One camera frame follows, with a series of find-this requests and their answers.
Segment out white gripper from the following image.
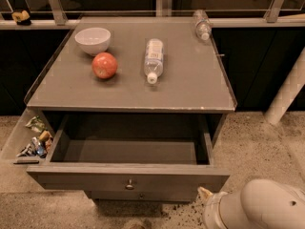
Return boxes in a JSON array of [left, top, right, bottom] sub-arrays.
[[197, 179, 305, 229]]

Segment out grey top drawer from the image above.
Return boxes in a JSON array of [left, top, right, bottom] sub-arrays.
[[27, 114, 230, 192]]

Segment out metal drawer knob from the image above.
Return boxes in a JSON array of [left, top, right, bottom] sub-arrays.
[[125, 179, 134, 190]]

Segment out lower drawer front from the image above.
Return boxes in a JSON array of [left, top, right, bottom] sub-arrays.
[[85, 191, 197, 202]]

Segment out grey cabinet with glass top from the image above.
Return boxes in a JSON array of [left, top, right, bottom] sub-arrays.
[[24, 15, 238, 145]]

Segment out clear water bottle centre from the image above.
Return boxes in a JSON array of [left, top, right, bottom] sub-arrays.
[[144, 38, 164, 84]]

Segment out clear water bottle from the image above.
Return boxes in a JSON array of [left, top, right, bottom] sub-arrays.
[[193, 10, 212, 41], [144, 38, 164, 84]]

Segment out red apple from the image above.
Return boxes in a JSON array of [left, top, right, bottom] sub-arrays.
[[91, 52, 118, 79]]

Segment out clear water bottle rear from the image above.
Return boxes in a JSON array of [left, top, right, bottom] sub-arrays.
[[193, 10, 212, 41]]

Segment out brown snack packet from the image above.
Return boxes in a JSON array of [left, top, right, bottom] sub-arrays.
[[38, 130, 53, 152]]

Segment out blue silver snack packet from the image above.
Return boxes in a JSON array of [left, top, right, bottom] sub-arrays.
[[16, 137, 47, 158]]

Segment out clear side bin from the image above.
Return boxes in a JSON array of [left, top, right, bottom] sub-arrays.
[[1, 109, 54, 165]]

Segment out green snack packet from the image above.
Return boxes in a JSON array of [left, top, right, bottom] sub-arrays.
[[26, 115, 46, 133]]

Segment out white ceramic bowl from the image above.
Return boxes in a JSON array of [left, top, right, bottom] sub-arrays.
[[74, 28, 111, 56]]

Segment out metal railing with glass panels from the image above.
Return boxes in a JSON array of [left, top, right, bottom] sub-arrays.
[[0, 0, 305, 30]]

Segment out small tan toy on ledge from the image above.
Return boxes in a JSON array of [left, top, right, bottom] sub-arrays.
[[11, 10, 31, 26]]

